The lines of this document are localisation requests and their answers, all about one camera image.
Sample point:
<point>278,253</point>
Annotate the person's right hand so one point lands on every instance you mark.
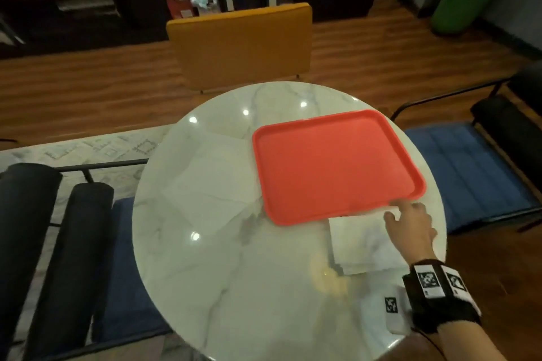
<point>415,234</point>

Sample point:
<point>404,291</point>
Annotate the person's right forearm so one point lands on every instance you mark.
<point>466,344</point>

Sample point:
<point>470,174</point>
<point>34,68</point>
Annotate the yellow upholstered chair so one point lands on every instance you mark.
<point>241,47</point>

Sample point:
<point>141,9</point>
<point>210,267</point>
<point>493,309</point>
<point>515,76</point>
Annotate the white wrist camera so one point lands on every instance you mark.
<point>398,314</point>

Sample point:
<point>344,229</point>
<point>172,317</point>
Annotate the red plastic tray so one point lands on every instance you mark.
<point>338,166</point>

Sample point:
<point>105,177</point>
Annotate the red box with white label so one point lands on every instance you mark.
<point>180,7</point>

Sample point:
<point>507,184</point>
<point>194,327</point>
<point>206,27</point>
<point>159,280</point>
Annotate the pile of white paper napkins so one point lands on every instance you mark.
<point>203,187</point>

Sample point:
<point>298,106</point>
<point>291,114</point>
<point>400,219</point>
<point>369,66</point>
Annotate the blue chair with black bolsters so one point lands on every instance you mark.
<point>466,174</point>
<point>25,246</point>

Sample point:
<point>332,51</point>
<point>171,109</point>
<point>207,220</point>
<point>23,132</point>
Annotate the dark wooden shelf unit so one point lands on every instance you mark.
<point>127,14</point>

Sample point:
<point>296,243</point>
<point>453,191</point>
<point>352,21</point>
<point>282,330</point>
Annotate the green cushion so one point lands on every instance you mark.
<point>461,5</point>

